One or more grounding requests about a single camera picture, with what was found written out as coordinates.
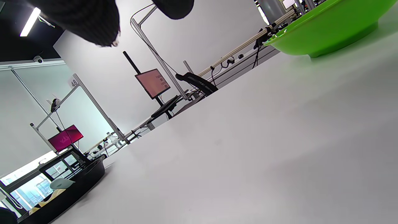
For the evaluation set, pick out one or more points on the person's right hand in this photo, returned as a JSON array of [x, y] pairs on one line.
[[84, 18]]

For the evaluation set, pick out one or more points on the person's left hand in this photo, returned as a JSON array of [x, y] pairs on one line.
[[6, 217]]

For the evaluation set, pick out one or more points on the light blue dessert spatula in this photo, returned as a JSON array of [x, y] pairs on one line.
[[62, 183]]

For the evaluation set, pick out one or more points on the black cast iron frying pan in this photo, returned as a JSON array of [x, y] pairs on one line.
[[80, 183]]

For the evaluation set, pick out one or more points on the green plastic bowl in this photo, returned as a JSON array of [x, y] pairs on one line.
[[326, 31]]

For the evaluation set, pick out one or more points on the ceiling light strip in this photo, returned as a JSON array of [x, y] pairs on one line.
[[30, 21]]

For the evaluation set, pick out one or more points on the pink screen monitor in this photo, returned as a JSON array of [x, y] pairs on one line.
[[152, 83]]

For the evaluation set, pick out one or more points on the red screen monitor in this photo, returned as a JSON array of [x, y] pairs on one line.
[[65, 138]]

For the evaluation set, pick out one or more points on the black keyboard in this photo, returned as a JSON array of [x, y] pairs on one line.
[[166, 105]]

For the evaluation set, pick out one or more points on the black mesh office chair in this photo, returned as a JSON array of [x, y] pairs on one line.
[[199, 83]]

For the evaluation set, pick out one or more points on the white security camera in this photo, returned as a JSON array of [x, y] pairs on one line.
[[38, 59]]

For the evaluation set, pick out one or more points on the aluminium frame with tag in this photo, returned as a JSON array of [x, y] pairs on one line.
[[99, 107]]

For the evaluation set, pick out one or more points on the black camera on frame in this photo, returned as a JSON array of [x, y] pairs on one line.
[[55, 105]]

